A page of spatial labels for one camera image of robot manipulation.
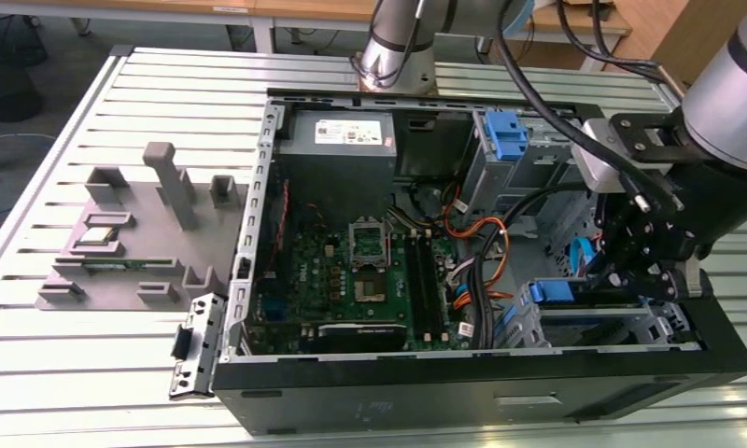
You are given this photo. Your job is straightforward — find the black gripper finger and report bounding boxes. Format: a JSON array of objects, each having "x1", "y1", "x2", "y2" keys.
[
  {"x1": 595, "y1": 190, "x2": 647, "y2": 282},
  {"x1": 607, "y1": 256, "x2": 686, "y2": 301}
]

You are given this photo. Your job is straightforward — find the blue SATA wire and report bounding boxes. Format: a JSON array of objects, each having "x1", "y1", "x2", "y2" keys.
[{"x1": 566, "y1": 235, "x2": 609, "y2": 281}]

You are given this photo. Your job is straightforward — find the metal disk bay cage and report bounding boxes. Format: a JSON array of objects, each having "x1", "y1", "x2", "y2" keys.
[{"x1": 495, "y1": 277, "x2": 693, "y2": 350}]

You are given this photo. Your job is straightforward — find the metal optical drive cage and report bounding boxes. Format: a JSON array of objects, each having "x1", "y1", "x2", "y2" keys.
[{"x1": 463, "y1": 109, "x2": 599, "y2": 220}]

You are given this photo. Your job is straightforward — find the blue plastic drive latch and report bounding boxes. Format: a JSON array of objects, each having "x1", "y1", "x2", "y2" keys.
[{"x1": 483, "y1": 111, "x2": 530, "y2": 162}]

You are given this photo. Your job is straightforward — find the black RAM slot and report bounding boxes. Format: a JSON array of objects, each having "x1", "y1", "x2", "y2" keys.
[
  {"x1": 416, "y1": 231, "x2": 439, "y2": 341},
  {"x1": 408, "y1": 231, "x2": 431, "y2": 341},
  {"x1": 423, "y1": 231, "x2": 447, "y2": 341}
]

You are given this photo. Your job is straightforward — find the wooden cabinet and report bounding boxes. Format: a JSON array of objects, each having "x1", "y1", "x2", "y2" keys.
[{"x1": 609, "y1": 0, "x2": 740, "y2": 94}]

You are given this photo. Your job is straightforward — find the CPU socket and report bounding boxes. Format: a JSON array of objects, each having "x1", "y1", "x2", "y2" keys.
[{"x1": 352, "y1": 270, "x2": 392, "y2": 304}]

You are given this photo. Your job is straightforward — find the metal socket cover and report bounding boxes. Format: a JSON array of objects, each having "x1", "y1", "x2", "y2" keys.
[{"x1": 346, "y1": 218, "x2": 392, "y2": 272}]

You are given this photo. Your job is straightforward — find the grey power supply unit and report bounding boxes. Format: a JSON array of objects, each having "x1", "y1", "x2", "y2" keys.
[{"x1": 272, "y1": 109, "x2": 400, "y2": 225}]

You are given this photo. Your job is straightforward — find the black open PC case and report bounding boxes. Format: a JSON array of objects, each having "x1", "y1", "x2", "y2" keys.
[{"x1": 210, "y1": 86, "x2": 747, "y2": 438}]

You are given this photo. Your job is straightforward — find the black graphics card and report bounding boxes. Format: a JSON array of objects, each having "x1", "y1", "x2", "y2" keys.
[{"x1": 298, "y1": 319, "x2": 406, "y2": 354}]

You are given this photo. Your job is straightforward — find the green motherboard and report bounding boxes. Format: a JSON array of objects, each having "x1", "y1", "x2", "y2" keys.
[{"x1": 252, "y1": 223, "x2": 475, "y2": 354}]

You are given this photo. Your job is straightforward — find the grey parts rack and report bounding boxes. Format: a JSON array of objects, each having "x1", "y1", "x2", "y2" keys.
[{"x1": 31, "y1": 141, "x2": 254, "y2": 315}]

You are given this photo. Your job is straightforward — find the wooden top desk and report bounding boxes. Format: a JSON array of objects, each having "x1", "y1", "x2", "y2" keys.
[{"x1": 155, "y1": 0, "x2": 634, "y2": 71}]

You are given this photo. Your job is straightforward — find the green RAM stick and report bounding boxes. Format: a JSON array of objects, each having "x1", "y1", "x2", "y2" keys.
[{"x1": 80, "y1": 262, "x2": 144, "y2": 273}]

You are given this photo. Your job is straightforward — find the silver CPU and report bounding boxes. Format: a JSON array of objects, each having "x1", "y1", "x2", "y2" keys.
[{"x1": 77, "y1": 228, "x2": 121, "y2": 248}]

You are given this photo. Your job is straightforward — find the black bin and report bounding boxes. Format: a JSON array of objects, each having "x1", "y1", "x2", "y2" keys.
[{"x1": 0, "y1": 13, "x2": 48, "y2": 125}]

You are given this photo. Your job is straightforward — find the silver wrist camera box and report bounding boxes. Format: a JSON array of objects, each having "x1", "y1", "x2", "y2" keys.
[{"x1": 570, "y1": 119, "x2": 634, "y2": 193}]

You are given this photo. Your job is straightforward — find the orange wire bundle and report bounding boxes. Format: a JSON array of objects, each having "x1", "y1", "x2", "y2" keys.
[{"x1": 440, "y1": 217, "x2": 515, "y2": 309}]

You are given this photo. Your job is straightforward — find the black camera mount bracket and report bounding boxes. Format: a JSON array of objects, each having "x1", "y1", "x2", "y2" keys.
[{"x1": 607, "y1": 111, "x2": 693, "y2": 165}]

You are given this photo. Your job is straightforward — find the black cable bundle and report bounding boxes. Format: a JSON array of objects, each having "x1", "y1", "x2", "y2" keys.
[{"x1": 470, "y1": 179, "x2": 599, "y2": 351}]

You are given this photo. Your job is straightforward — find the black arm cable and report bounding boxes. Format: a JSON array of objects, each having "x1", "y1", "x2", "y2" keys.
[
  {"x1": 557, "y1": 0, "x2": 690, "y2": 94},
  {"x1": 491, "y1": 0, "x2": 646, "y2": 216}
]

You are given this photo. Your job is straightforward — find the yellow black wire bundle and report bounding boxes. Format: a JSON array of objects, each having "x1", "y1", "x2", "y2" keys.
[{"x1": 388, "y1": 207, "x2": 438, "y2": 232}]

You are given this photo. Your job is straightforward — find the red black twisted wire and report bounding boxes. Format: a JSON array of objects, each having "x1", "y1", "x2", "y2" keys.
[{"x1": 271, "y1": 179, "x2": 291, "y2": 281}]

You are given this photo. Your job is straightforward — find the metal expansion slot bracket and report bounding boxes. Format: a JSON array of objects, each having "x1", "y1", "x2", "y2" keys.
[{"x1": 168, "y1": 291, "x2": 226, "y2": 402}]

